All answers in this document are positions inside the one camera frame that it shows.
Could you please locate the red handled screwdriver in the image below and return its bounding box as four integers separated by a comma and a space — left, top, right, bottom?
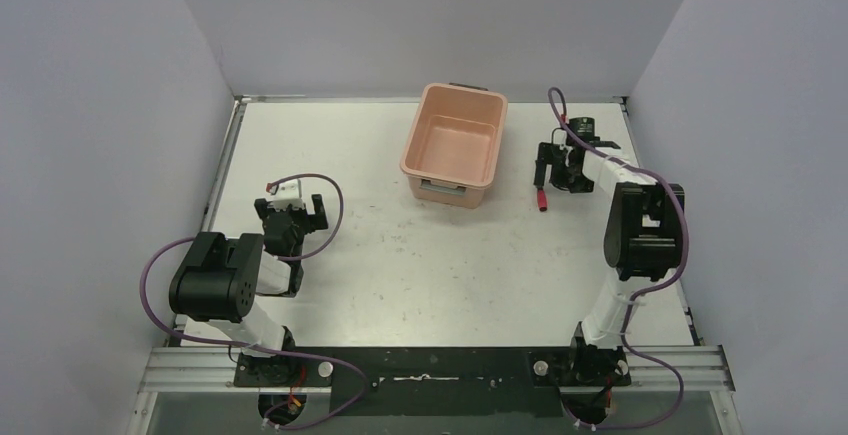
536, 187, 548, 212

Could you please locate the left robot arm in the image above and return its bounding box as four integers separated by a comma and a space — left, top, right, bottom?
169, 194, 329, 387

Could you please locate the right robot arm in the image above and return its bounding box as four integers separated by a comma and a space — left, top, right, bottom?
533, 117, 684, 386

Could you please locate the pink plastic bin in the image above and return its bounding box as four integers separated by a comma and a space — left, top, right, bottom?
400, 83, 508, 209

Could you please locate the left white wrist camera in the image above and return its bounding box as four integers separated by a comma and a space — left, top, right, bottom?
266, 179, 305, 211

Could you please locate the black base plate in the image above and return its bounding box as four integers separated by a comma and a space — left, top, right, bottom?
233, 346, 631, 418

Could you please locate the aluminium frame rail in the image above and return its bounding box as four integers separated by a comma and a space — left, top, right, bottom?
138, 346, 735, 394

